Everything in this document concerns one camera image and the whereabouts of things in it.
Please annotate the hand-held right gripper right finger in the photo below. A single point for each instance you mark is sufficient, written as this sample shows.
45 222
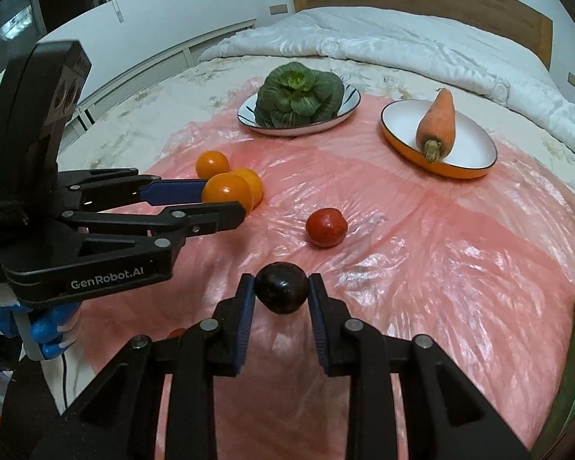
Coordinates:
318 318

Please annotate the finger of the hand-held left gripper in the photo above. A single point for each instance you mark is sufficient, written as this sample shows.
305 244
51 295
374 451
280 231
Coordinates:
215 218
172 191

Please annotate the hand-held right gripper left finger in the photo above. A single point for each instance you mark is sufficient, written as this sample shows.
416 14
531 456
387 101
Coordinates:
244 318

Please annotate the orange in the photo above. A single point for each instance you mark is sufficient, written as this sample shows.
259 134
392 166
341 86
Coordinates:
227 190
211 163
256 187

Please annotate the dark plum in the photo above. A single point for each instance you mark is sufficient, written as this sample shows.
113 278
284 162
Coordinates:
281 287

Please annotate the red apple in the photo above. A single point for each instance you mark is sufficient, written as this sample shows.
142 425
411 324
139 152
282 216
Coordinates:
326 226
177 332

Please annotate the person's left hand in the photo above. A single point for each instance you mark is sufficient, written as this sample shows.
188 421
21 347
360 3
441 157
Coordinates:
52 330

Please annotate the floral bedsheet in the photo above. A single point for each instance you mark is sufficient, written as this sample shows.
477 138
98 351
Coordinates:
182 100

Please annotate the pink plastic sheet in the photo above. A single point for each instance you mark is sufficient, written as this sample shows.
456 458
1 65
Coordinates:
412 258

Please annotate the leafy green vegetable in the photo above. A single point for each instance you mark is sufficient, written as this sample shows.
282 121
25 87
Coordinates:
297 96

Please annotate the white plate with dark rim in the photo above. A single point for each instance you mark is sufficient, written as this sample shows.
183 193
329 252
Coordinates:
350 103

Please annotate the carrot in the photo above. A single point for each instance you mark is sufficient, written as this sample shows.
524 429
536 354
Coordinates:
436 124

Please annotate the orange and white plate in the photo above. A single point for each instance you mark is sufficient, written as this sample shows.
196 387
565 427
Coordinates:
474 148

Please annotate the white duvet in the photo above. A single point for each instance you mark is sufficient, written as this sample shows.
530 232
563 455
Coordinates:
412 43

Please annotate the wall switch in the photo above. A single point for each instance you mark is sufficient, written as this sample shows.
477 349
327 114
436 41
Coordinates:
118 9

